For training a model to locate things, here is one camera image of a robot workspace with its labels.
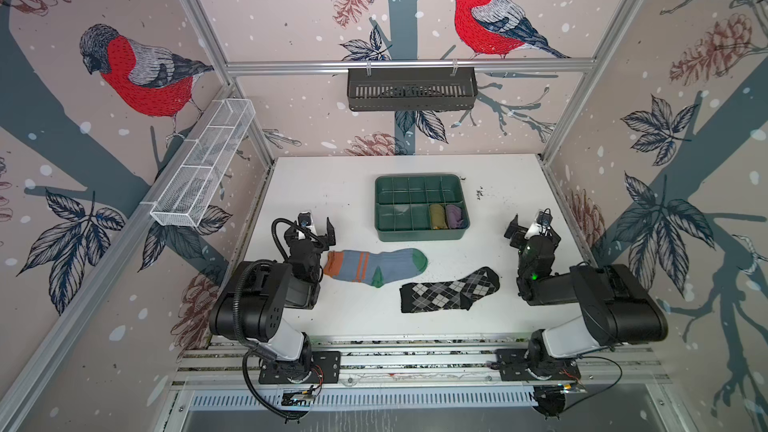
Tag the olive rolled sock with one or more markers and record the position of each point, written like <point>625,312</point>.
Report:
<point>437,216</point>

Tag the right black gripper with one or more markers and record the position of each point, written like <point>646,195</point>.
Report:
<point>534,238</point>

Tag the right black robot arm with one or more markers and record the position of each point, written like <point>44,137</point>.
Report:
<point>615,309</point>

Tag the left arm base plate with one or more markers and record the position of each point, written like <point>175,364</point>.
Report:
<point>319,366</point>

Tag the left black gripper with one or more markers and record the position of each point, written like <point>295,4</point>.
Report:
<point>313,240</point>

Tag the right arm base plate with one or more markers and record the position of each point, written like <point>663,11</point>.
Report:
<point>517,365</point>

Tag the green compartment tray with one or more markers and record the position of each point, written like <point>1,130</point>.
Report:
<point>401,206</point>

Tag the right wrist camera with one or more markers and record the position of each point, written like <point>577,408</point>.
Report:
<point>536,230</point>

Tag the black grey argyle sock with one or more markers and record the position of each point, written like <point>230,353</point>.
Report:
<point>459,294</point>

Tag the aluminium frame back bar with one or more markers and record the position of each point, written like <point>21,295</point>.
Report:
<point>240,69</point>

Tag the white mesh wall basket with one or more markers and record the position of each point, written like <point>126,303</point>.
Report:
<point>194,184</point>

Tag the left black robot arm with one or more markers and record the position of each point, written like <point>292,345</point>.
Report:
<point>250,308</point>

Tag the purple rolled sock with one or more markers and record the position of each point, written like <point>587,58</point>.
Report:
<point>455,217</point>

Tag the black hanging wire basket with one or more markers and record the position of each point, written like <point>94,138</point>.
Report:
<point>412,89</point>

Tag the blue orange green striped sock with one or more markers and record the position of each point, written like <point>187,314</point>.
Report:
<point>375,269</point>

